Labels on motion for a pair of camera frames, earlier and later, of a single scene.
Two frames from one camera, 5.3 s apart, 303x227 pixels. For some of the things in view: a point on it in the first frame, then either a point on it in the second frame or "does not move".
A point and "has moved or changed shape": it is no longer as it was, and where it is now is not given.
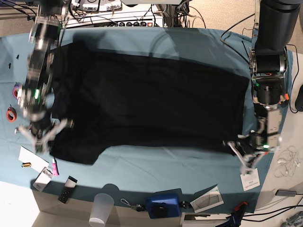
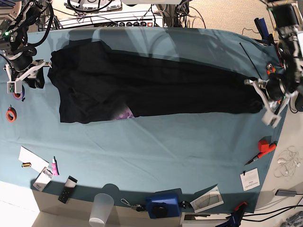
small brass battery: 26,164 does not move
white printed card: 250,181 does not move
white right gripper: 250,163 to 272,117
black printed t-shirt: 106,101 has moved or changed shape
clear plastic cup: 102,208 does not move
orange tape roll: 11,114 does not move
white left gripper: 41,144 to 35,77
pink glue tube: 54,169 does not move
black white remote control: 69,185 does not move
